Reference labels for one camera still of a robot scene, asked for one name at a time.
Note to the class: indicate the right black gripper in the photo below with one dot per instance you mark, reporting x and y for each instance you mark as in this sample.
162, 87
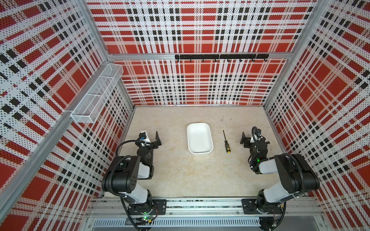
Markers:
247, 141

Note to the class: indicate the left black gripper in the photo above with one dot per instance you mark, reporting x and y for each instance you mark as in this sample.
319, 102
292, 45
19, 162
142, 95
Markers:
155, 143

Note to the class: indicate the black yellow screwdriver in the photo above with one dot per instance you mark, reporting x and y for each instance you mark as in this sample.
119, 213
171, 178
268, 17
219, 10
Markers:
227, 146

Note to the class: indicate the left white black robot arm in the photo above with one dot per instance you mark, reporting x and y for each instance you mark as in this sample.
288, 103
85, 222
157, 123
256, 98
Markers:
122, 176

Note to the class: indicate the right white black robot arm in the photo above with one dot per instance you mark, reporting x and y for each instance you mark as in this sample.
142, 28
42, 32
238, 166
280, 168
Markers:
296, 177

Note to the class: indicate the white rectangular plastic bin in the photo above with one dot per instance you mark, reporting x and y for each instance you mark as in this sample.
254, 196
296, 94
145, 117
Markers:
200, 140

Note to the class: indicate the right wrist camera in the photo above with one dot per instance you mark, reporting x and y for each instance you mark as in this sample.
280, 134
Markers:
256, 133

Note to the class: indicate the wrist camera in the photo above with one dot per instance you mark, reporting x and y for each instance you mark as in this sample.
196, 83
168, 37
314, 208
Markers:
256, 133
143, 136

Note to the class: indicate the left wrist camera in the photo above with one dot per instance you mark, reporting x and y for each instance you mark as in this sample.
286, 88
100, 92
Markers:
143, 136

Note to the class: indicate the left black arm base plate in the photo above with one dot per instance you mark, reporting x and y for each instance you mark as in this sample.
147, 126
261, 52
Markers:
151, 207

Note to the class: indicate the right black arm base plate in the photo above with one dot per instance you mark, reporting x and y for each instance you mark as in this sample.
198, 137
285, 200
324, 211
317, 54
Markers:
252, 206

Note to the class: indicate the clear wire mesh wall basket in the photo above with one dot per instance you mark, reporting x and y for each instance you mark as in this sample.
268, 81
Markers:
97, 95

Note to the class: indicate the black wall hook rail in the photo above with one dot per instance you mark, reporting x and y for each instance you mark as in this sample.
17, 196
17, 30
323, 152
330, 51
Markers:
221, 56

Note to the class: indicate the aluminium front mounting rail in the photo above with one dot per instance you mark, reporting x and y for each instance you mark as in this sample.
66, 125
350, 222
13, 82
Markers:
206, 214

